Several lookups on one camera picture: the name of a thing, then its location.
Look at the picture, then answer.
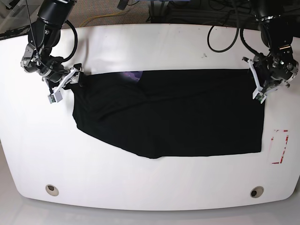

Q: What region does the black rod on floor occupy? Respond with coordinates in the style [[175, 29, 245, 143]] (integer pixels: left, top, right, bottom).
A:
[[0, 25, 30, 40]]

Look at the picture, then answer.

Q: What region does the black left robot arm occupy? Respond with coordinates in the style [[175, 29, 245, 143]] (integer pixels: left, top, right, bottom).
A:
[[249, 0, 299, 91]]

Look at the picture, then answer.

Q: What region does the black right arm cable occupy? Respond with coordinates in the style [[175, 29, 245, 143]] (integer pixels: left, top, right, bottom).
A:
[[60, 20, 78, 63]]

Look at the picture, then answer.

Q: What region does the red tape rectangle marking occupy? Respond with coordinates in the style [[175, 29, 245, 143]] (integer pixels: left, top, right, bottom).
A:
[[268, 129, 289, 165]]

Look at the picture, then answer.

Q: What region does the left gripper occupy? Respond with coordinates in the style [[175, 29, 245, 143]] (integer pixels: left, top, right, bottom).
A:
[[260, 56, 299, 90]]

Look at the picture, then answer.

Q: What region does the yellow cable on floor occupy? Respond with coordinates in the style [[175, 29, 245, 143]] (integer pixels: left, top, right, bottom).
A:
[[81, 9, 124, 28]]

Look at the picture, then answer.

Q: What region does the table cable grommet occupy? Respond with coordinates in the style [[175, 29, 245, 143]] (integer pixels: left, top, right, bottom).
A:
[[45, 185, 59, 196], [250, 186, 264, 198]]

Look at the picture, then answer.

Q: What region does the black T-shirt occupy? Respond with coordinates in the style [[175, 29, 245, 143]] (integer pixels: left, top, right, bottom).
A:
[[68, 69, 264, 159]]

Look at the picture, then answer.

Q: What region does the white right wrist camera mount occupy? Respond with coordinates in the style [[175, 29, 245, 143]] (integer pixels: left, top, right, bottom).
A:
[[48, 67, 83, 104]]

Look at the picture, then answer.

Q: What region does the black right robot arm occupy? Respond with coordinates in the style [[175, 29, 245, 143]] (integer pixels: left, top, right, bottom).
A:
[[21, 0, 78, 90]]

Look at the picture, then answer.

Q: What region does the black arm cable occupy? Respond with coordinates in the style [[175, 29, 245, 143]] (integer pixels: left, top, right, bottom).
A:
[[207, 0, 263, 56], [60, 20, 78, 63]]

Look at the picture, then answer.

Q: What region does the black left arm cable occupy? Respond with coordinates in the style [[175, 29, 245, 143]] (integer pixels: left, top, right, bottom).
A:
[[207, 0, 263, 56]]

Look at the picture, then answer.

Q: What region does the left table cable grommet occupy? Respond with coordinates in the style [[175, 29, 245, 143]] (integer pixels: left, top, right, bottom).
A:
[[45, 185, 59, 196]]

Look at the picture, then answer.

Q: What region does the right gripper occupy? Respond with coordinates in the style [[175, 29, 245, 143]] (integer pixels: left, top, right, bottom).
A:
[[44, 62, 86, 90]]

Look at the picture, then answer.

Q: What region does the right table cable grommet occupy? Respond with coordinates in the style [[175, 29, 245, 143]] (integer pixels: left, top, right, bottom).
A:
[[250, 186, 264, 198]]

